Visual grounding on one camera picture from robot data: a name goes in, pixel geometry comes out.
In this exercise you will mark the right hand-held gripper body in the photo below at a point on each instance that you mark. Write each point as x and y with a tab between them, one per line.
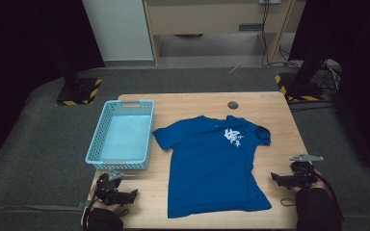
303	176

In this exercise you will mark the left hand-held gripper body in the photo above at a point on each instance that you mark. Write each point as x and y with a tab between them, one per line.
107	192

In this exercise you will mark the blue t-shirt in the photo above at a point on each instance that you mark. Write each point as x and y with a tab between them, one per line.
212	166

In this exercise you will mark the person's left hand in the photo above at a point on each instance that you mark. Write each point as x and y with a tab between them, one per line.
96	203

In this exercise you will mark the person's right hand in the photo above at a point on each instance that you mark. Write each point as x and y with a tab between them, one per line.
320	183

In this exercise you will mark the light blue plastic basket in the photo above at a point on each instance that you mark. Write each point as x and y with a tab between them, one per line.
125	138

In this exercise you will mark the striped stand base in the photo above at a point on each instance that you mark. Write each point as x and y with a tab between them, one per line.
302	93
80	94

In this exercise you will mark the round grey table grommet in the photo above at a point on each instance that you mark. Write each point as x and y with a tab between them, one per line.
232	105

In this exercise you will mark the black stand pole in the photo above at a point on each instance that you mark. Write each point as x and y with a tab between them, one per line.
70	73
306	72

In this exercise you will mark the black curtain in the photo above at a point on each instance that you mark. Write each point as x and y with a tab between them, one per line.
19	57
359	64

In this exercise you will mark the white cabinet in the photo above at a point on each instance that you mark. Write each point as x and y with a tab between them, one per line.
118	29

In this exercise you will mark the light wooden desk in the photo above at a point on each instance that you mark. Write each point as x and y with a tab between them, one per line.
199	17

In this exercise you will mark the grey table edge bracket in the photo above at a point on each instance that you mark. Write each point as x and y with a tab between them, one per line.
81	204

